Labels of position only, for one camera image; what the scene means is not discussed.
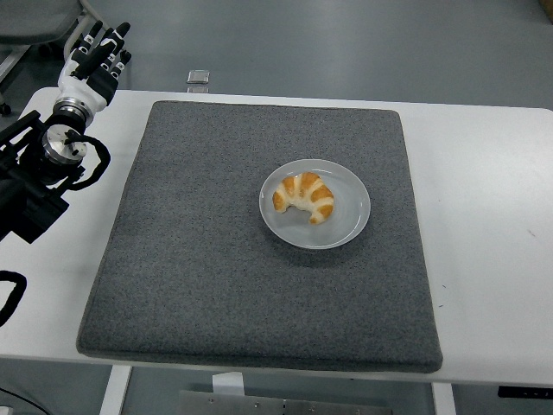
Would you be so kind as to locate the grey metal plate with screws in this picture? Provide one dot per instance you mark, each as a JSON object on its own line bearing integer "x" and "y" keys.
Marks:
{"x": 281, "y": 404}

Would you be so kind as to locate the white table leg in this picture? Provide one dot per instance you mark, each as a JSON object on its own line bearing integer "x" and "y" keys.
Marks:
{"x": 443, "y": 400}
{"x": 114, "y": 391}

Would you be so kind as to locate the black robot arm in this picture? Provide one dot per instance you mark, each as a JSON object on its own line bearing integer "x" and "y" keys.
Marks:
{"x": 26, "y": 190}

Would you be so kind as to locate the brown cardboard box corner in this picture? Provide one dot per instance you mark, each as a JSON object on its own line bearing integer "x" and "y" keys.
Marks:
{"x": 548, "y": 5}

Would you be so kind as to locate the golden croissant bread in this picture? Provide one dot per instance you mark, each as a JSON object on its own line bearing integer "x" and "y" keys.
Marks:
{"x": 309, "y": 194}

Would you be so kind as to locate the grey office chair with castors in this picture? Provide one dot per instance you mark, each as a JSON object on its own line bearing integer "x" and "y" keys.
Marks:
{"x": 26, "y": 21}

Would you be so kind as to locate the metal floor socket box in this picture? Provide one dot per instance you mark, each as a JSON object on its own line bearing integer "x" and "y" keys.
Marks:
{"x": 198, "y": 76}

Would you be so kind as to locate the round pale grey plate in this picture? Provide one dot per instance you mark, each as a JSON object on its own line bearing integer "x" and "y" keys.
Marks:
{"x": 345, "y": 225}

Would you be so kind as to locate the black table control panel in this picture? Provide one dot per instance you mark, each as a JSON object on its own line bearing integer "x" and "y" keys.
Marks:
{"x": 525, "y": 391}

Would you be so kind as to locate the grey felt mat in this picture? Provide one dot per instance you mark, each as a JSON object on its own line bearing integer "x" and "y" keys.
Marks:
{"x": 259, "y": 294}

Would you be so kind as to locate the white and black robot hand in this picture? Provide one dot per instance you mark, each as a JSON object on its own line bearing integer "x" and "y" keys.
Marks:
{"x": 84, "y": 86}

